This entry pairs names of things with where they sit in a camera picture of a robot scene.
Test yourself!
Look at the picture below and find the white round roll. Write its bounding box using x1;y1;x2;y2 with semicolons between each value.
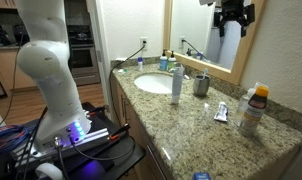
34;162;64;180

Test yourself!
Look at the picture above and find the small crumpled white tube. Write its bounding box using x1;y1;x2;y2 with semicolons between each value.
213;101;229;123

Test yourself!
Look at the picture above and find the stainless steel oven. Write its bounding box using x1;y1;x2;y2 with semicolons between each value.
66;24;101;86

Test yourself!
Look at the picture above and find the chrome faucet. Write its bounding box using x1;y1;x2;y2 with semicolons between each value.
168;62;191;80

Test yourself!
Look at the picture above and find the black base cable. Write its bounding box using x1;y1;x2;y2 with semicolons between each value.
68;134;137;162

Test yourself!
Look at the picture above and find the stainless steel cup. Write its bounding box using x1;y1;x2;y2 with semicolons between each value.
192;74;211;98

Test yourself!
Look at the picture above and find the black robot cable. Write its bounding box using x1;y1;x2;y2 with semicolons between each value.
0;31;26;134

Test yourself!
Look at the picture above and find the white door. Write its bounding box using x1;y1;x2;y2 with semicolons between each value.
85;0;112;111

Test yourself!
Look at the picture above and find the small white stick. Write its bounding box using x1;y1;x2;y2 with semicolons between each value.
203;102;211;118

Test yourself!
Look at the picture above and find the black kitchen appliance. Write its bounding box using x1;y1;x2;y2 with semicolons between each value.
12;23;31;46

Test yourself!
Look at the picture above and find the blue red cable bundle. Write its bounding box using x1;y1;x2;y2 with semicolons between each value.
0;124;31;156

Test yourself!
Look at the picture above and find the blue soap pump bottle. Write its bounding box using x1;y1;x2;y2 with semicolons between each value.
159;49;169;71

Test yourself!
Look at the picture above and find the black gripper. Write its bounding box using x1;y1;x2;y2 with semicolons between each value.
214;0;256;38

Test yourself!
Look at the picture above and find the sunscreen bottle with orange cap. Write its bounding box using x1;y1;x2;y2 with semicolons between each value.
238;85;270;138

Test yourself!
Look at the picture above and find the clear spray bottle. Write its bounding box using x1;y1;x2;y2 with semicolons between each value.
233;81;269;127

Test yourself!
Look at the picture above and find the black power cord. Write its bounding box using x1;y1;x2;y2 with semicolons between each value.
108;40;148;118

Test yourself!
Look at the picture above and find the metal cabinet door handle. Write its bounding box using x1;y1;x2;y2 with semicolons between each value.
120;94;129;118

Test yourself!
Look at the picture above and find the wood framed mirror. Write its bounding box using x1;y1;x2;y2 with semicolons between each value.
163;0;268;86

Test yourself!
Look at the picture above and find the white oval sink basin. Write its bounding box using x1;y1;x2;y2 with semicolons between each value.
134;73;175;95

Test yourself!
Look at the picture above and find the wooden kitchen cabinet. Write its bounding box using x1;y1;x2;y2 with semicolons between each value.
0;46;37;94

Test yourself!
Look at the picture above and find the blue floss container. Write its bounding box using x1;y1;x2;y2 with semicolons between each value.
192;171;212;180

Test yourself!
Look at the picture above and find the small bottle with blue cap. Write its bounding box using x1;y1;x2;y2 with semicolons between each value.
137;56;144;73

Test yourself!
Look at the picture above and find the black orange clamp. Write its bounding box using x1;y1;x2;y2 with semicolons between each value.
86;104;107;118
108;123;132;141

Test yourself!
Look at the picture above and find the black robot cart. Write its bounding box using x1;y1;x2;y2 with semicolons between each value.
0;101;146;180

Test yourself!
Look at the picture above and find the green soap pump bottle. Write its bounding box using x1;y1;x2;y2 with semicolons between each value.
167;50;178;71

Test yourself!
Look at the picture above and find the light wood vanity cabinet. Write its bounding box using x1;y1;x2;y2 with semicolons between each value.
109;74;174;180

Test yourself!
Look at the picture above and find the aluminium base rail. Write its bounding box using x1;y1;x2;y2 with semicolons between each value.
10;128;111;164

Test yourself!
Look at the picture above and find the white wall outlet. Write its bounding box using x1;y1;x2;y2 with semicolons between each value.
139;36;149;51

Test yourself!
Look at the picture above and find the metal drawer handle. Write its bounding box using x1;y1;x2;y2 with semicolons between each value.
145;144;167;180

